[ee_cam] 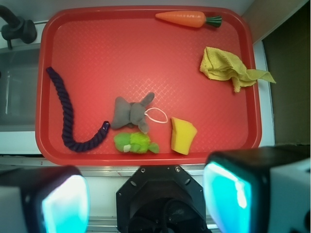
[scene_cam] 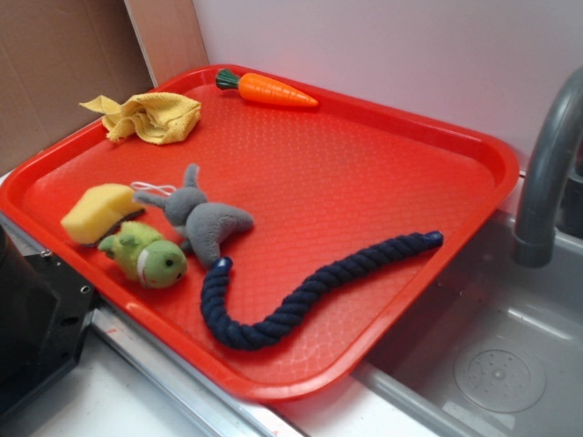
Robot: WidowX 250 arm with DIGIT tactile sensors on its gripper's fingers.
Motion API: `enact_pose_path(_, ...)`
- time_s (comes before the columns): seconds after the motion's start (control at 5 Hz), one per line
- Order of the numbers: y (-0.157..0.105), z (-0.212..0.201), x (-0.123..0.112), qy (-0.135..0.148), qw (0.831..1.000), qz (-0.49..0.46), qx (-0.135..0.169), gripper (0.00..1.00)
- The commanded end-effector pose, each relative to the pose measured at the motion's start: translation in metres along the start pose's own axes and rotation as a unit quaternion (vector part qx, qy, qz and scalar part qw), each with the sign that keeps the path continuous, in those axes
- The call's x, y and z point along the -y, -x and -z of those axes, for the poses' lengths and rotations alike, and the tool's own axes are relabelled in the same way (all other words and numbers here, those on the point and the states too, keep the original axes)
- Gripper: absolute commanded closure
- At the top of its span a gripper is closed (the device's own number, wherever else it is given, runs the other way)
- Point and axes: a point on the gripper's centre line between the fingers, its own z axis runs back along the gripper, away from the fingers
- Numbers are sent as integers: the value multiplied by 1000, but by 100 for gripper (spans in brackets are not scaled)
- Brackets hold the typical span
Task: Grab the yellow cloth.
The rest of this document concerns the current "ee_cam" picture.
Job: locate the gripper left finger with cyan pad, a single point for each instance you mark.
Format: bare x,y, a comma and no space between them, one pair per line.
44,200

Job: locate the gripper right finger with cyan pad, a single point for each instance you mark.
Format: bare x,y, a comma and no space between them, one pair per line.
263,190

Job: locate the yellow cloth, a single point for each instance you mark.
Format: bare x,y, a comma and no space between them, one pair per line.
222,65

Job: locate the yellow sponge wedge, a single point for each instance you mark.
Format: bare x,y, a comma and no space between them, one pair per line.
183,134

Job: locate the green plush toy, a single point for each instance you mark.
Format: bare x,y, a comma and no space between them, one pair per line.
139,143

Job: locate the grey plush elephant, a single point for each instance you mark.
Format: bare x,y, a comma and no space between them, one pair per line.
131,114

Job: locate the grey sink basin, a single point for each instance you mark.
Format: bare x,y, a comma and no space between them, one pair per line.
18,87

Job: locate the red plastic tray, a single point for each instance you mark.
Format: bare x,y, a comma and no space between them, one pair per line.
105,52

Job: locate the black faucet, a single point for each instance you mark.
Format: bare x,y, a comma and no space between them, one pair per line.
16,28

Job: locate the orange toy carrot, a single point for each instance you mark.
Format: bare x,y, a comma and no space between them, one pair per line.
193,19

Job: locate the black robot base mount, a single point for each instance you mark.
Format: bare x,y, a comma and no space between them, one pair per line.
161,199

